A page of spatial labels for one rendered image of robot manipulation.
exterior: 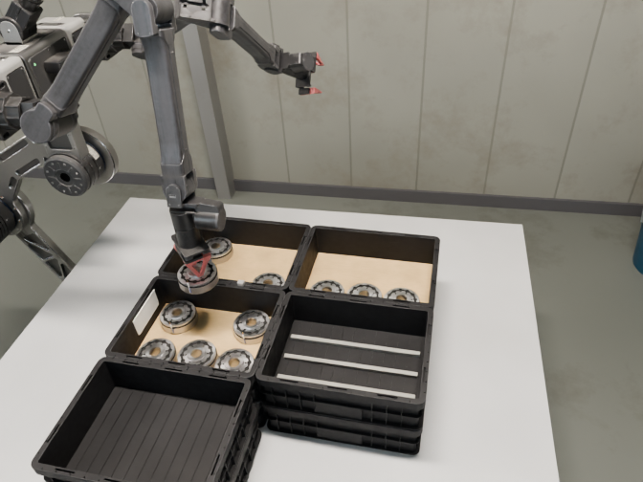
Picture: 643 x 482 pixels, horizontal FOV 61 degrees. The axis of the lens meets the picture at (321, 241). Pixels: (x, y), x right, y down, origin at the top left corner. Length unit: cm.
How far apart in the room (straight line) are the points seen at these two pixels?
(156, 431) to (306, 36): 221
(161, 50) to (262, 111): 211
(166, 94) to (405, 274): 88
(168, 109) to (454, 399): 103
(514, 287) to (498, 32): 149
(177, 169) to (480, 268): 111
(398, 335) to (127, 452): 73
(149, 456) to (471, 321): 99
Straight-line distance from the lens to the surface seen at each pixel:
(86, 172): 179
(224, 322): 160
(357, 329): 154
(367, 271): 170
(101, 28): 129
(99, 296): 202
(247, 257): 179
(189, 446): 139
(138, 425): 146
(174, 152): 127
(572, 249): 326
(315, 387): 130
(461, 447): 150
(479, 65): 304
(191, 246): 137
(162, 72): 124
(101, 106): 375
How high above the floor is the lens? 198
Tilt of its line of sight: 39 degrees down
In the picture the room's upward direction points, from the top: 4 degrees counter-clockwise
